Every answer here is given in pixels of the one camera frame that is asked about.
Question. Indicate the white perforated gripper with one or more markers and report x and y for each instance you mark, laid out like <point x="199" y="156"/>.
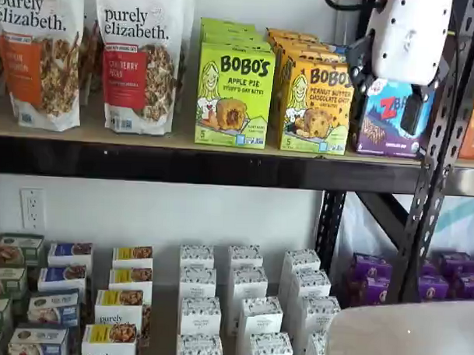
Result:
<point x="409" y="39"/>

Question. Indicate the green Bobo's apple pie box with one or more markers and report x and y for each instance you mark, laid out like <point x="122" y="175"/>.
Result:
<point x="234" y="99"/>
<point x="234" y="36"/>
<point x="226" y="24"/>

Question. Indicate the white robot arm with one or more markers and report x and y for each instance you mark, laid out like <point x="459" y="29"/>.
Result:
<point x="410" y="339"/>

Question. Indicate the yellow Bobo's peanut butter box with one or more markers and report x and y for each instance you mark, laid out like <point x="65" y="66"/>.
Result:
<point x="304" y="46"/>
<point x="292" y="34"/>
<point x="317" y="110"/>

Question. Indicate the grey metal shelf beam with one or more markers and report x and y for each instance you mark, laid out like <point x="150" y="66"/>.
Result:
<point x="466" y="181"/>

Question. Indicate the black diagonal shelf brace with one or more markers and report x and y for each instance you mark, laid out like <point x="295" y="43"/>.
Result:
<point x="383" y="217"/>

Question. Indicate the black shelf beam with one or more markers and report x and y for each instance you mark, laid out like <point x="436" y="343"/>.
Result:
<point x="183" y="164"/>

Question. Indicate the yellow label granola box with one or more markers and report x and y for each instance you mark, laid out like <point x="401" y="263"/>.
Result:
<point x="130" y="281"/>
<point x="110" y="342"/>
<point x="133" y="256"/>
<point x="119" y="309"/>

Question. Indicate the blue label oatmeal box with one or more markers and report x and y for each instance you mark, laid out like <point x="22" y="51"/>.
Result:
<point x="70" y="255"/>
<point x="62" y="278"/>
<point x="38" y="342"/>
<point x="53" y="309"/>

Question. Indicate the white teal plastic bag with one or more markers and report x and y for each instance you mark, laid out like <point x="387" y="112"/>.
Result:
<point x="359" y="232"/>

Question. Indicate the white patterned carton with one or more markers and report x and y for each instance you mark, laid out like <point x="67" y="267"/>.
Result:
<point x="249" y="283"/>
<point x="199" y="349"/>
<point x="197" y="256"/>
<point x="310" y="285"/>
<point x="260" y="318"/>
<point x="301" y="261"/>
<point x="270" y="350"/>
<point x="200" y="316"/>
<point x="246" y="257"/>
<point x="316" y="349"/>
<point x="197" y="283"/>
<point x="318" y="314"/>

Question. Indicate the red label granola bag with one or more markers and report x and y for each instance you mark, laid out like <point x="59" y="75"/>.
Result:
<point x="139" y="65"/>

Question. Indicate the orange label granola bag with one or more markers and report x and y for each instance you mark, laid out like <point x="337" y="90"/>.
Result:
<point x="34" y="61"/>

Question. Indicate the black plain shelf post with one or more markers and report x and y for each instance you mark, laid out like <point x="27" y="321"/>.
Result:
<point x="361" y="26"/>

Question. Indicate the white wall outlet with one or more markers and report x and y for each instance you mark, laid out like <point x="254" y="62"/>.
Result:
<point x="32" y="208"/>

